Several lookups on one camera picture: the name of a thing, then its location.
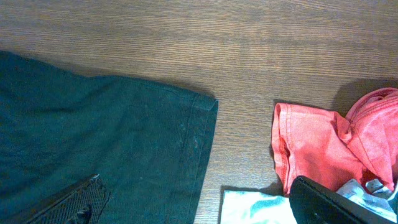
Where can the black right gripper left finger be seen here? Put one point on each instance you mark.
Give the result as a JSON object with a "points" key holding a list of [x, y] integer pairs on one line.
{"points": [[81, 202]]}

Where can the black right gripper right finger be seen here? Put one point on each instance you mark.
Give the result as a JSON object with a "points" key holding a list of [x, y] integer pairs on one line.
{"points": [[313, 203]]}

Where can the dark green t-shirt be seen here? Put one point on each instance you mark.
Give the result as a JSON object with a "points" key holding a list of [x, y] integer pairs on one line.
{"points": [[148, 142]]}

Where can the light blue-grey t-shirt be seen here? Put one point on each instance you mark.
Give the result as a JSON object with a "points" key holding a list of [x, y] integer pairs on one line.
{"points": [[258, 208]]}

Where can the red garment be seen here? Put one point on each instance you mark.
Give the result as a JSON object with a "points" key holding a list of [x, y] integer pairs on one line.
{"points": [[332, 149]]}

